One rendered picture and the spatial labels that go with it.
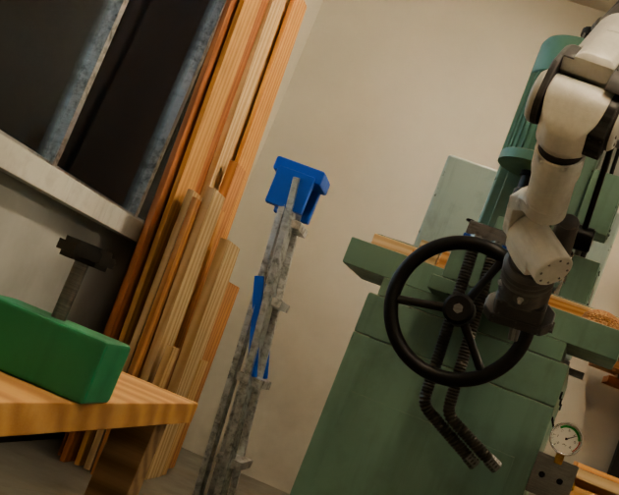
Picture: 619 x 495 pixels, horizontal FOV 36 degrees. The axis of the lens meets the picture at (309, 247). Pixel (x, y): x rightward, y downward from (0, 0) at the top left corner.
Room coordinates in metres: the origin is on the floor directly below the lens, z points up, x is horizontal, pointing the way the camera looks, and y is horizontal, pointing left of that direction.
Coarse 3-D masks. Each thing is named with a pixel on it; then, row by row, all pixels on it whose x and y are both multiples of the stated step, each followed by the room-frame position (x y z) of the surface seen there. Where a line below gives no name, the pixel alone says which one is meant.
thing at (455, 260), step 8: (456, 256) 1.88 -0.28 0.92; (464, 256) 1.87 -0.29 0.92; (480, 256) 1.86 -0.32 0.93; (448, 264) 1.88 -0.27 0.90; (456, 264) 1.87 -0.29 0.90; (480, 264) 1.86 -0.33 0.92; (448, 272) 1.88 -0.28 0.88; (456, 272) 1.87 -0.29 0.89; (472, 272) 1.86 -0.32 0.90; (480, 272) 1.86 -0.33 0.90; (456, 280) 1.87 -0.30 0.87; (472, 280) 1.86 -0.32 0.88; (496, 280) 1.85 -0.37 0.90; (496, 288) 1.85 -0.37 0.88
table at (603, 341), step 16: (352, 240) 2.04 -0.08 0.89; (352, 256) 2.04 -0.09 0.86; (368, 256) 2.02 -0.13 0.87; (384, 256) 2.02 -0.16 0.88; (400, 256) 2.01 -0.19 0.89; (368, 272) 2.04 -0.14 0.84; (384, 272) 2.01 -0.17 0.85; (416, 272) 1.99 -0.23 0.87; (432, 272) 1.98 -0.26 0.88; (416, 288) 1.99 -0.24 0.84; (432, 288) 1.88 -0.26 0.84; (448, 288) 1.87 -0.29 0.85; (560, 320) 1.90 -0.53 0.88; (576, 320) 1.89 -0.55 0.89; (560, 336) 1.89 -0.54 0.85; (576, 336) 1.88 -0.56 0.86; (592, 336) 1.87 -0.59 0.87; (608, 336) 1.87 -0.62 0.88; (576, 352) 1.98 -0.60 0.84; (592, 352) 1.87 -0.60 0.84; (608, 352) 1.86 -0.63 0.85; (608, 368) 2.04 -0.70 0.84
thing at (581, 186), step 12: (600, 156) 2.30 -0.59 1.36; (588, 168) 2.25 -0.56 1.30; (504, 180) 2.30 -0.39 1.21; (588, 180) 2.25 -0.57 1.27; (492, 192) 2.31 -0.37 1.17; (576, 192) 2.25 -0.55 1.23; (492, 204) 2.30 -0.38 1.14; (576, 204) 2.25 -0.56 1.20; (480, 216) 2.31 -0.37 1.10; (576, 216) 2.25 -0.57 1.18
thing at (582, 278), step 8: (576, 256) 2.20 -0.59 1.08; (576, 264) 2.20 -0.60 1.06; (584, 264) 2.20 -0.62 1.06; (592, 264) 2.19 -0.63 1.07; (576, 272) 2.20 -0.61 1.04; (584, 272) 2.20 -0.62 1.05; (592, 272) 2.19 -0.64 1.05; (568, 280) 2.20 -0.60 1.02; (576, 280) 2.20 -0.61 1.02; (584, 280) 2.19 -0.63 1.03; (592, 280) 2.19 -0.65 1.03; (568, 288) 2.20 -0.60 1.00; (576, 288) 2.20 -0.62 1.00; (584, 288) 2.19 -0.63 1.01; (592, 288) 2.19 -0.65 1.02; (560, 296) 2.21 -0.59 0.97; (568, 296) 2.20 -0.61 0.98; (576, 296) 2.20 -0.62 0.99; (584, 296) 2.19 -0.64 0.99
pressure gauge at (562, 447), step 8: (560, 424) 1.81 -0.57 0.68; (568, 424) 1.81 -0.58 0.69; (552, 432) 1.82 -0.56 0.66; (560, 432) 1.81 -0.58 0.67; (568, 432) 1.81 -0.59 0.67; (576, 432) 1.81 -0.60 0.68; (552, 440) 1.82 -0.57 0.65; (560, 440) 1.81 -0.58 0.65; (568, 440) 1.81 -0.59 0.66; (576, 440) 1.80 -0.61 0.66; (552, 448) 1.81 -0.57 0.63; (560, 448) 1.81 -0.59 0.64; (568, 448) 1.81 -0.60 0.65; (576, 448) 1.80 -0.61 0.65; (560, 456) 1.83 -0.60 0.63; (560, 464) 1.83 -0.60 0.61
